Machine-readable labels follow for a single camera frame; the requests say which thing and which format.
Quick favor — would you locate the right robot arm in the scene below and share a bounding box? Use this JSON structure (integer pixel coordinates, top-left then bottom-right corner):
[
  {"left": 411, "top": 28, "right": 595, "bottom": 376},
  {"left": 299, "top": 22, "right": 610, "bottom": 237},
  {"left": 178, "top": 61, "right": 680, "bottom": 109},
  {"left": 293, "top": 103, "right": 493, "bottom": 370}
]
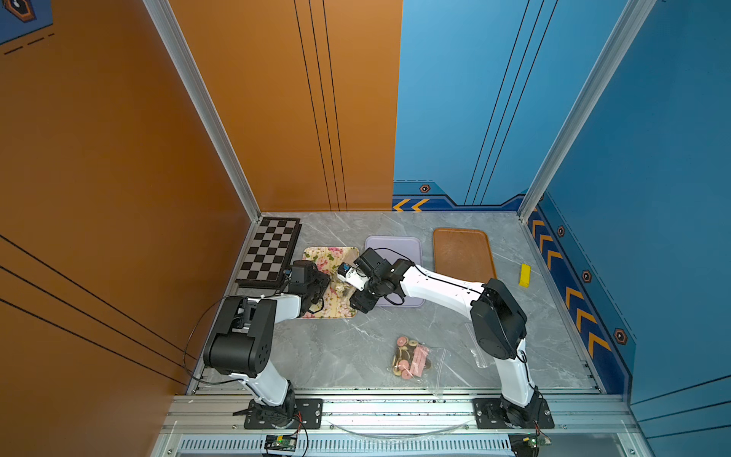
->
[{"left": 337, "top": 249, "right": 555, "bottom": 430}]

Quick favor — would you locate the yellow rectangular block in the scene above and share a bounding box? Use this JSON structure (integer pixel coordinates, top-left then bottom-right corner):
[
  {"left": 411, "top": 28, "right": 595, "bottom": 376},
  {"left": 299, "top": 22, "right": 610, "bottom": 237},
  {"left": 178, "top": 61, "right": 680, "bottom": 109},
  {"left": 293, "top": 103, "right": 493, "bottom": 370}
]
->
[{"left": 519, "top": 264, "right": 532, "bottom": 289}]

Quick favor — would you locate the ziploc bag of mixed cookies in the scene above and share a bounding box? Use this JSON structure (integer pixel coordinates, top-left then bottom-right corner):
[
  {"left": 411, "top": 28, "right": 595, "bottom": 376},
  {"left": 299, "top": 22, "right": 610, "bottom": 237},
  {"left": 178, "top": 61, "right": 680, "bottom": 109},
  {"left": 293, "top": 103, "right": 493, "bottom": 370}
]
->
[{"left": 389, "top": 335, "right": 447, "bottom": 398}]

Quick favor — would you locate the ziploc bag of beige cookies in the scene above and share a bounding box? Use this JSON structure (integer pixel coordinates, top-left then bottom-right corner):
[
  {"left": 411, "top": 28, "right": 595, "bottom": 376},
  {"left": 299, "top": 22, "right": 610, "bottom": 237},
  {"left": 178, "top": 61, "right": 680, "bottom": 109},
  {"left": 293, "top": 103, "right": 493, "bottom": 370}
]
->
[{"left": 331, "top": 264, "right": 354, "bottom": 299}]

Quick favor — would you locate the right green circuit board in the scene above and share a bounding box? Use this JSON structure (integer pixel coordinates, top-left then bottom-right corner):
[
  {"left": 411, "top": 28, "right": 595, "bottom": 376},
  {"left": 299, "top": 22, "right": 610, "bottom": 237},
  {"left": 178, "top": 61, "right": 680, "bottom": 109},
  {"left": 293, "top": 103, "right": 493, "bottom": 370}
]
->
[{"left": 508, "top": 435, "right": 552, "bottom": 457}]

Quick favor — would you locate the left green circuit board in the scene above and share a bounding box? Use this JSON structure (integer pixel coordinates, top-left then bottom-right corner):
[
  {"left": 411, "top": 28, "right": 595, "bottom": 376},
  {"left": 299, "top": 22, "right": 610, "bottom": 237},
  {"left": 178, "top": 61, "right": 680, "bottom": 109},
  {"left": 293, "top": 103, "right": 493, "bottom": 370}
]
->
[{"left": 263, "top": 434, "right": 299, "bottom": 456}]

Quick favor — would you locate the brown plastic tray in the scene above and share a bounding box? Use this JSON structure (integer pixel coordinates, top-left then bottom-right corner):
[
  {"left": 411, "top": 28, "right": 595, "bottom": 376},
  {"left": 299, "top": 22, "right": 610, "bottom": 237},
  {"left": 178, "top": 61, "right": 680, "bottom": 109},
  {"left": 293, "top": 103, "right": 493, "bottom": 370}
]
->
[{"left": 433, "top": 228, "right": 498, "bottom": 284}]

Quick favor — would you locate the green circuit board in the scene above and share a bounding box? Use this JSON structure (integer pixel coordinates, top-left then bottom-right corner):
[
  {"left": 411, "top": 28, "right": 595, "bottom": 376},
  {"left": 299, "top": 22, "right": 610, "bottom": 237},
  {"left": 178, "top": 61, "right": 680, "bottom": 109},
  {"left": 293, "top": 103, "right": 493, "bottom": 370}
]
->
[
  {"left": 508, "top": 435, "right": 552, "bottom": 457},
  {"left": 263, "top": 434, "right": 299, "bottom": 456}
]

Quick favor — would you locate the lavender plastic tray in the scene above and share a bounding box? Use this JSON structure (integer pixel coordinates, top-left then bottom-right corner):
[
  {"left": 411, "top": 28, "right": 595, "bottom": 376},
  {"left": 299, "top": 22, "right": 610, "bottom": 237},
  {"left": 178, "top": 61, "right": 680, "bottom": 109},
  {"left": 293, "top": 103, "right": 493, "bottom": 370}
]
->
[{"left": 365, "top": 235, "right": 424, "bottom": 308}]

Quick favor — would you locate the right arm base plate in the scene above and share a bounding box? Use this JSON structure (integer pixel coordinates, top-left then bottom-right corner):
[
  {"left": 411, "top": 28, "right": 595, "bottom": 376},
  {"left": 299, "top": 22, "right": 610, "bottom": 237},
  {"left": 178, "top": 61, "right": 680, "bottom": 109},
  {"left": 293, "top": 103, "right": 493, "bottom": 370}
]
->
[{"left": 472, "top": 396, "right": 555, "bottom": 430}]

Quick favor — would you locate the black white chessboard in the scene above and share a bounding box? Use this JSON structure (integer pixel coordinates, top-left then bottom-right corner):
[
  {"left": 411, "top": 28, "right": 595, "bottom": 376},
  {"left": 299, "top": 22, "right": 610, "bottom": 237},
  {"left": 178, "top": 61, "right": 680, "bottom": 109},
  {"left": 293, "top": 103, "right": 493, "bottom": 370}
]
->
[{"left": 235, "top": 216, "right": 302, "bottom": 289}]

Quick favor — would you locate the floral pattern tray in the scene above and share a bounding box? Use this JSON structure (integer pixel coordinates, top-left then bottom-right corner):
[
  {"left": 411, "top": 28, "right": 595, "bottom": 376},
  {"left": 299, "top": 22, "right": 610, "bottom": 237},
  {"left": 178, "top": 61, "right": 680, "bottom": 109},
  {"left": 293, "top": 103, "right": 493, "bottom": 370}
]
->
[{"left": 303, "top": 247, "right": 360, "bottom": 319}]

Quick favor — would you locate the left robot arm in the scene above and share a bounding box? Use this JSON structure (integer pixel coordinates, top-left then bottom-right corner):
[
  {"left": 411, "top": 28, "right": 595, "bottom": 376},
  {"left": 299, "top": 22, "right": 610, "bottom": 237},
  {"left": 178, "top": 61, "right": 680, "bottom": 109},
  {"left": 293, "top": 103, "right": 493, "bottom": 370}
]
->
[{"left": 203, "top": 260, "right": 330, "bottom": 428}]

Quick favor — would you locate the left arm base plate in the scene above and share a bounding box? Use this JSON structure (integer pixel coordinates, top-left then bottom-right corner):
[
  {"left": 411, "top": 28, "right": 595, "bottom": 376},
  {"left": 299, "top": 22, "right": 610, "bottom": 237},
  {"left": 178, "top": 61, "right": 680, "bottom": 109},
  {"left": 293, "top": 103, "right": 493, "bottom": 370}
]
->
[{"left": 244, "top": 398, "right": 324, "bottom": 430}]

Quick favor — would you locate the ziploc bag of pink cookies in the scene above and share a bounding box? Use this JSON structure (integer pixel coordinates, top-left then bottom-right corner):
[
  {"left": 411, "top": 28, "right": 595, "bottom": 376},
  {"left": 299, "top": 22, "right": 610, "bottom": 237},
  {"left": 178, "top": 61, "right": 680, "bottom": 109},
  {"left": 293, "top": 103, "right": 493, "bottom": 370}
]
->
[{"left": 464, "top": 323, "right": 491, "bottom": 369}]

